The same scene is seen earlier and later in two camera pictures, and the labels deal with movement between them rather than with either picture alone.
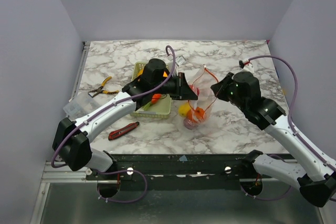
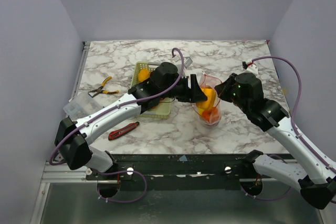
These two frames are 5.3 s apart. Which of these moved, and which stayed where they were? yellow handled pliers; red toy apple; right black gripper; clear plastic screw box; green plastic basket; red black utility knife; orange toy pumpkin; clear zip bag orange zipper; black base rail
Moved: red toy apple; clear zip bag orange zipper; orange toy pumpkin
Stayed: black base rail; yellow handled pliers; red black utility knife; right black gripper; clear plastic screw box; green plastic basket
